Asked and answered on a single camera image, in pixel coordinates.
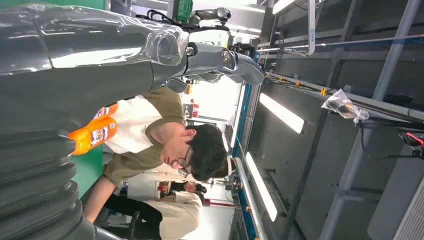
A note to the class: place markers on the grey metal pole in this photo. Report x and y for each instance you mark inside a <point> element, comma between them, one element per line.
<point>394,56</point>

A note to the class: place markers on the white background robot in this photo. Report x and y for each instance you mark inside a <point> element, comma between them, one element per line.
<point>212,36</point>

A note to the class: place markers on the white ceiling pipe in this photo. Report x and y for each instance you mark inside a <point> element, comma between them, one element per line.
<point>381,105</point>

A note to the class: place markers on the green box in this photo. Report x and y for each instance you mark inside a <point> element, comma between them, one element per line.
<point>184,10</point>

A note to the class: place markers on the clear plastic bag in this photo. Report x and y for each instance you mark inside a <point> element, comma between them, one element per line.
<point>342,106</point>

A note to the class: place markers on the person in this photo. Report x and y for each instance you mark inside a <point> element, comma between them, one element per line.
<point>139,119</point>
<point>179,212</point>

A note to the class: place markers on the red black clamp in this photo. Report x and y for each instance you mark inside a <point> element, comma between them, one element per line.
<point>414,139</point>

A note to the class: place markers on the blue metal frame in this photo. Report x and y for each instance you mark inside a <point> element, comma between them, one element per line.
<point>243,109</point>

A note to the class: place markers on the white vent grille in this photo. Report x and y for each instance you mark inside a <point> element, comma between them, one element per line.
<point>412,218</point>

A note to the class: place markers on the orange bottle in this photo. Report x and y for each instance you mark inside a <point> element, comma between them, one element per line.
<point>96,134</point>
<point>111,110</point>

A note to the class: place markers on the ceiling light panel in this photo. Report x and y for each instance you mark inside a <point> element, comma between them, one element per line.
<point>261,187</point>
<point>281,112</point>
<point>281,6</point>

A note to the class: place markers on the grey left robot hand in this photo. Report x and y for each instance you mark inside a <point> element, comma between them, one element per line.
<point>82,82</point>

